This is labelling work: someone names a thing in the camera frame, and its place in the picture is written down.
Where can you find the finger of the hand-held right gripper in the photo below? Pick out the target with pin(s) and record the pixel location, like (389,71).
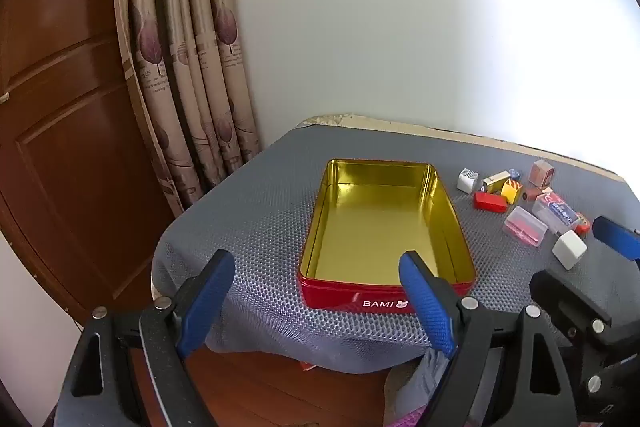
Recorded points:
(570,302)
(617,239)

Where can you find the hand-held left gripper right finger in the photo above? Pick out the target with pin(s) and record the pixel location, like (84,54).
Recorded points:
(425,302)

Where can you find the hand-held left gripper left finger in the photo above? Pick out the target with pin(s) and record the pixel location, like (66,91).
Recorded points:
(210,302)

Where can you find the plain white cube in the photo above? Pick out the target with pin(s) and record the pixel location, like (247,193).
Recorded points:
(569,249)

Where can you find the clear card box blue label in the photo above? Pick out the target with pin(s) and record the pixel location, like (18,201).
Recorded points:
(557,211)

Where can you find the clear plastic case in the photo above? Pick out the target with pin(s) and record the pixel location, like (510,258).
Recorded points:
(525,226)

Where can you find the red tin box gold interior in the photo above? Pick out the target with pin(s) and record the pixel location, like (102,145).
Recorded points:
(380,217)

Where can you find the small red cylinder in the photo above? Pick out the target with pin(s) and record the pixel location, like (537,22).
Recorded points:
(531,194)

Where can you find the brown cardboard box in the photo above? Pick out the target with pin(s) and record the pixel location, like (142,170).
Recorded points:
(541,174)

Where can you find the yellow cube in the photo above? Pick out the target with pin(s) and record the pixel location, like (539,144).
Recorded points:
(512,192)

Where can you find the red block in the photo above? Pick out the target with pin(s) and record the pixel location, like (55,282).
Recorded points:
(490,203)

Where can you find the small blue cube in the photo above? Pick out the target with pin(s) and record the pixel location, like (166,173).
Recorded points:
(514,174)

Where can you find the white patterned cube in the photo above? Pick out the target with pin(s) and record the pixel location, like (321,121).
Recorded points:
(467,182)

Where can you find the gold rectangular box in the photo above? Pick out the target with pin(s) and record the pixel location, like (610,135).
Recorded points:
(495,183)

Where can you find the grey cloth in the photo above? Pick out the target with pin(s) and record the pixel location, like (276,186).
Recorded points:
(425,382)

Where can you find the grey mesh mat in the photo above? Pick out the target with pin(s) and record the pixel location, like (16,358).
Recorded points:
(260,217)

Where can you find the brown wooden door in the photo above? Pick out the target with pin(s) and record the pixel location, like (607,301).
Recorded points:
(65,132)

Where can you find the beige leaf-print curtain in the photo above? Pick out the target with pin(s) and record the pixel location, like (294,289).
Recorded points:
(200,57)

